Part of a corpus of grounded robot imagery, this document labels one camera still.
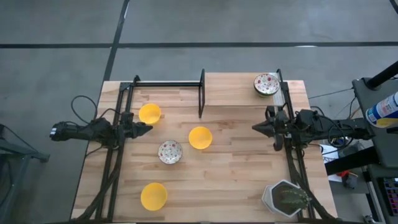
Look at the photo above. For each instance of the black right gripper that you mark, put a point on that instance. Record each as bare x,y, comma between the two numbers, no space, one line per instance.
283,126

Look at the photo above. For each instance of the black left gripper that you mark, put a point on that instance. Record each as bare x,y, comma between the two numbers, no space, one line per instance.
127,133

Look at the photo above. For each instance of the yellow mini bowl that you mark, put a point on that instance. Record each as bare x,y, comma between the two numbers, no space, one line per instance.
154,196
200,137
149,112

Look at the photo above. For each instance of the floral patterned mini bowl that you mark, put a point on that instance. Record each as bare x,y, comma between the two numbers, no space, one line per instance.
170,152
266,84

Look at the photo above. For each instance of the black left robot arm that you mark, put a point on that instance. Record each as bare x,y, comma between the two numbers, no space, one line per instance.
81,132

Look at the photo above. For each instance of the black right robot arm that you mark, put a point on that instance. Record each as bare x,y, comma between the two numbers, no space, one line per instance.
342,129

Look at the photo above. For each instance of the raised wooden shelf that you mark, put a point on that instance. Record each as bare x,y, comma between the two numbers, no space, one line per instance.
233,93

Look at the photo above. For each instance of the white paper sheet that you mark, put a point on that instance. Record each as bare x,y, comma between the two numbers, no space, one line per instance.
329,155

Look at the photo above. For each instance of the white hexagonal plant pot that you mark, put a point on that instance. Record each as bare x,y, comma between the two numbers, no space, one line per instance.
267,199

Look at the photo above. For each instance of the green cactus plant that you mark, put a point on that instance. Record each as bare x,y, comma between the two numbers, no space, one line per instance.
293,199

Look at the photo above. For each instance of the small red object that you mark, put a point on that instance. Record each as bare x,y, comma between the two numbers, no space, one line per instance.
343,173

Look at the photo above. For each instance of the black diagonal cart bar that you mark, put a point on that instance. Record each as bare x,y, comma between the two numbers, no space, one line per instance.
351,160

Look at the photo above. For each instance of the dark grey cart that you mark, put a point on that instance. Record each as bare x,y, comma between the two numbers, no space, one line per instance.
363,93

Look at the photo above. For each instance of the grey metal stand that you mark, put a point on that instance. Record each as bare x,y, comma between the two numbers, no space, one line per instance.
37,155

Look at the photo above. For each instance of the white blue labelled bottle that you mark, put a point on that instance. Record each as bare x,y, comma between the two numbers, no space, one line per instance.
384,109

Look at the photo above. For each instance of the black pole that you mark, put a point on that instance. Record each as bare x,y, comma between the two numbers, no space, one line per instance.
381,76

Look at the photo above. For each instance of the device with coloured keys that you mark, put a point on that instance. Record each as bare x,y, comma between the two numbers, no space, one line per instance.
391,193

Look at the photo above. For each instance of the black shelf support frame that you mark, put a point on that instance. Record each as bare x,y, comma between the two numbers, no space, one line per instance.
202,93

